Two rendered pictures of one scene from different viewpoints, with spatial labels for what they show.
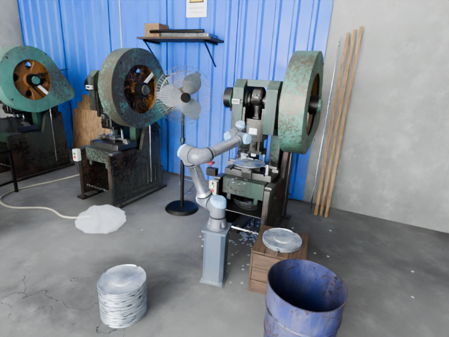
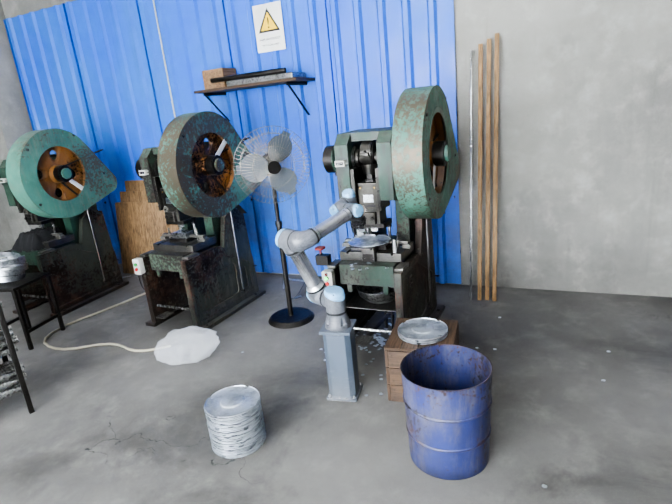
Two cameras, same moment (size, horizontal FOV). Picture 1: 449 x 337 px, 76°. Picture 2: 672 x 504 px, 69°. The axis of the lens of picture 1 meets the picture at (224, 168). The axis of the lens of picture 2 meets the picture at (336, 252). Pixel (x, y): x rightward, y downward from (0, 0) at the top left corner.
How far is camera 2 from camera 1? 0.77 m
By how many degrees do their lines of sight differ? 2
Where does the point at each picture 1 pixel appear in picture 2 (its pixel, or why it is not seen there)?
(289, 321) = (428, 408)
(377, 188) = (561, 250)
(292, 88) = (403, 140)
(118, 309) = (233, 433)
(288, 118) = (405, 177)
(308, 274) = (452, 361)
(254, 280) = (395, 386)
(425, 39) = (585, 37)
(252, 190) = (379, 276)
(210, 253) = (334, 360)
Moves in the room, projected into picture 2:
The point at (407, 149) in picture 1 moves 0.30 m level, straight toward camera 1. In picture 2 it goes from (591, 188) to (585, 196)
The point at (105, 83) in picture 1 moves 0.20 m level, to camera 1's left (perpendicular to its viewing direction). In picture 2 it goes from (167, 165) to (140, 168)
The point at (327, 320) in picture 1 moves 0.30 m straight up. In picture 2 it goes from (469, 399) to (467, 336)
